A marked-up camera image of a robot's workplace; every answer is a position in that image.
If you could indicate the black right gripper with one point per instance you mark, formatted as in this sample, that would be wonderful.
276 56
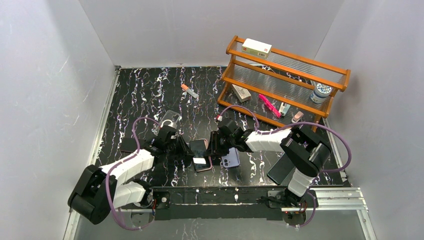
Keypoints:
216 143

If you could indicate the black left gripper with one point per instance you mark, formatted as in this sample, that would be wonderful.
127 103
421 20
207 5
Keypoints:
180 145

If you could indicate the pink phone case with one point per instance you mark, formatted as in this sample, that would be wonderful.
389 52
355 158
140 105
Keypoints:
206 145

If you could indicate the black screen smartphone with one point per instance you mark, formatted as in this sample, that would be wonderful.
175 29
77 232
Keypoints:
200 154

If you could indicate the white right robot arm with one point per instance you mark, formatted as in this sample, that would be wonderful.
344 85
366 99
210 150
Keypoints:
306 151

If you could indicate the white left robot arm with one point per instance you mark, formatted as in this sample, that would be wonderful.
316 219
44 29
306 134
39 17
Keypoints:
112 184

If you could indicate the lavender phone case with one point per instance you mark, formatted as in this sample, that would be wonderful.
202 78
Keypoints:
232 159

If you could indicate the clear magsafe phone case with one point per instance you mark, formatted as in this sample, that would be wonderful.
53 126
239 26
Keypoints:
170 119

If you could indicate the dark teal phone case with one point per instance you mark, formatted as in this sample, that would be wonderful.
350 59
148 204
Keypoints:
280 170

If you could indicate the small grey box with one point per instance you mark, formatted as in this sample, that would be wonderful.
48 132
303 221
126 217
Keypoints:
242 94

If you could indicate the orange grey marker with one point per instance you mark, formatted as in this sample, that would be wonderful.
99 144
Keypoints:
190 91

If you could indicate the pink utility knife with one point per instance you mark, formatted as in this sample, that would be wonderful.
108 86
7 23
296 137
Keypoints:
269 105

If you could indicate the white green stapler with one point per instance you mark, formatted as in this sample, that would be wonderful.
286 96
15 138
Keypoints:
284 108

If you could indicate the orange wooden shelf rack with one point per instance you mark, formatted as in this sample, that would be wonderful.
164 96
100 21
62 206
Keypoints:
283 78

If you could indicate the small pink white item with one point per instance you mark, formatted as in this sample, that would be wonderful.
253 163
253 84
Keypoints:
297 117

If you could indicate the white red carton box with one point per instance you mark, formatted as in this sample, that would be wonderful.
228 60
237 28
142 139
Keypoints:
256 48

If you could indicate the white blue round jar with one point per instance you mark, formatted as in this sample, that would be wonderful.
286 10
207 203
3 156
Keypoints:
320 93

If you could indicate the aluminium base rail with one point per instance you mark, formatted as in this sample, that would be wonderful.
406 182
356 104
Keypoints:
229 200

